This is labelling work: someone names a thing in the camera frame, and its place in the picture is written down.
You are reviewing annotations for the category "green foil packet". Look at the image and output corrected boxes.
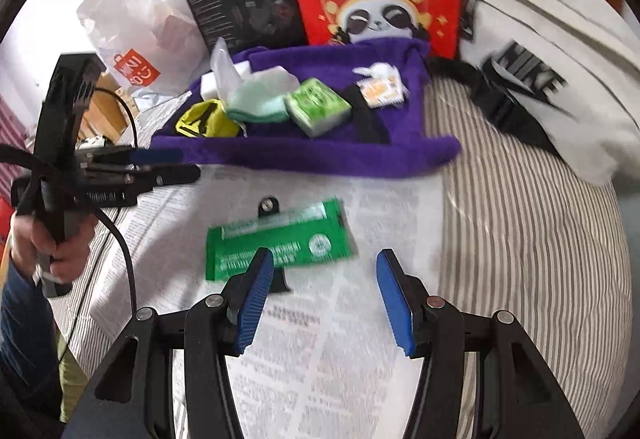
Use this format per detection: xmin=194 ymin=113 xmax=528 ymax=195
xmin=205 ymin=198 xmax=358 ymax=282

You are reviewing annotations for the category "mint green cloth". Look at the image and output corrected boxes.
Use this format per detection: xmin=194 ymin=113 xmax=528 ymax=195
xmin=225 ymin=66 xmax=301 ymax=124

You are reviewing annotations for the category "white tote bag black logo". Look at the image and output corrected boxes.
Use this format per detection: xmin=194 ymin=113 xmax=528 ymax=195
xmin=457 ymin=0 xmax=638 ymax=185

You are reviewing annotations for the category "person's left forearm blue sleeve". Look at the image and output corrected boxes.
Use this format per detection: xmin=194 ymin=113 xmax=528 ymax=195
xmin=0 ymin=264 xmax=63 ymax=425

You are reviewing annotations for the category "light green tissue pack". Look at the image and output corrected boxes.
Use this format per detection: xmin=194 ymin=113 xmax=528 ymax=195
xmin=284 ymin=78 xmax=353 ymax=139

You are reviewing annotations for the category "white sponge block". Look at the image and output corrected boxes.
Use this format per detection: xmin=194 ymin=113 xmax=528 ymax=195
xmin=201 ymin=60 xmax=253 ymax=100

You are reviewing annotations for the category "striped bed sheet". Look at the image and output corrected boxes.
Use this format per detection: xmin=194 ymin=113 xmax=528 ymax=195
xmin=385 ymin=69 xmax=636 ymax=439

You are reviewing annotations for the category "yellow and black mesh cloth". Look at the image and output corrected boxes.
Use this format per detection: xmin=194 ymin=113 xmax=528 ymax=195
xmin=175 ymin=100 xmax=241 ymax=138

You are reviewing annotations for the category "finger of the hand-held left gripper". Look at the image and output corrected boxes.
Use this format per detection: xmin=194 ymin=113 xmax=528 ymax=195
xmin=127 ymin=146 xmax=186 ymax=166
xmin=125 ymin=164 xmax=202 ymax=187

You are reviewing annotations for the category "red striped cloth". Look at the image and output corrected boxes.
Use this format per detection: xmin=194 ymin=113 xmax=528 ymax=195
xmin=0 ymin=96 xmax=36 ymax=170

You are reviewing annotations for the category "black fabric strap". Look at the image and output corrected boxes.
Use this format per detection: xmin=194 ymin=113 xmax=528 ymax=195
xmin=342 ymin=84 xmax=391 ymax=145

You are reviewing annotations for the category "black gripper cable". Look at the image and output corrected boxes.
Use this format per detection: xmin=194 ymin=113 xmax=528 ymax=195
xmin=60 ymin=86 xmax=141 ymax=365

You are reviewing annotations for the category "small orange print sachet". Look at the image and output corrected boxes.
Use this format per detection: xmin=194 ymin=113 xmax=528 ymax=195
xmin=357 ymin=69 xmax=405 ymax=109

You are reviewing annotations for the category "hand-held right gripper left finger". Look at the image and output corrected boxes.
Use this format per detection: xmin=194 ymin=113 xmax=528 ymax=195
xmin=62 ymin=246 xmax=276 ymax=439

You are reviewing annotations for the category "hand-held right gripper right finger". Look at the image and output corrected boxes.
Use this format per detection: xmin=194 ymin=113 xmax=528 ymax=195
xmin=376 ymin=249 xmax=586 ymax=439

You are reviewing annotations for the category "purple towel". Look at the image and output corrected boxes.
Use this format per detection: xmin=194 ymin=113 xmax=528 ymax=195
xmin=150 ymin=38 xmax=463 ymax=180

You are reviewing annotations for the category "black plastic mount piece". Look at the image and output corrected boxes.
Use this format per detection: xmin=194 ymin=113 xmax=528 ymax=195
xmin=256 ymin=196 xmax=292 ymax=295

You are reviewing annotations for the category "white shopping bag orange logo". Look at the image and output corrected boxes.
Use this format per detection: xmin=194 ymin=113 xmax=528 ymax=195
xmin=75 ymin=0 xmax=211 ymax=97

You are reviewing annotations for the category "person's olive green clothing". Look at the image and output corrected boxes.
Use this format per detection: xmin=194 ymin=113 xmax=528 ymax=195
xmin=57 ymin=329 xmax=91 ymax=422

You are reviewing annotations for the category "newspaper sheet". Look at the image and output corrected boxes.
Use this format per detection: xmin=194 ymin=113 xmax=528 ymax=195
xmin=65 ymin=92 xmax=446 ymax=439

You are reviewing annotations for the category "person's left hand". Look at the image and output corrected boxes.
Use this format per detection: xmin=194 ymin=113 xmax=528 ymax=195
xmin=10 ymin=209 xmax=96 ymax=285

